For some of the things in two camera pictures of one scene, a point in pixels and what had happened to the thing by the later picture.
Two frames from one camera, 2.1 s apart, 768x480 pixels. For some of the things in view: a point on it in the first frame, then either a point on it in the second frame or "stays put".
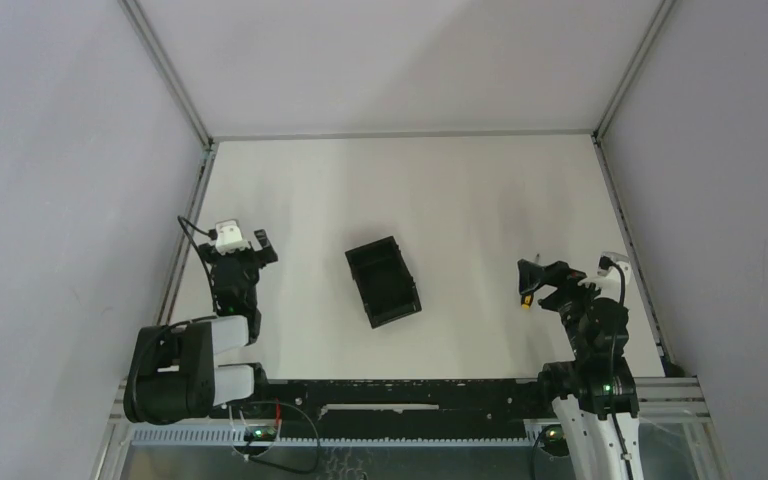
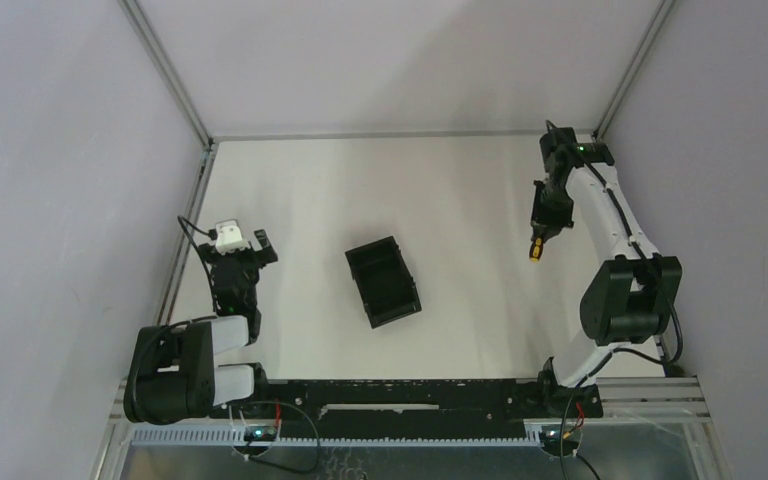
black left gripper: (241, 259) stays put
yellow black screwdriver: (527, 299) to (536, 249)
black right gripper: (557, 273) to (553, 223)
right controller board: (553, 440) stays put
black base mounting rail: (394, 408) stays put
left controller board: (263, 433) stays put
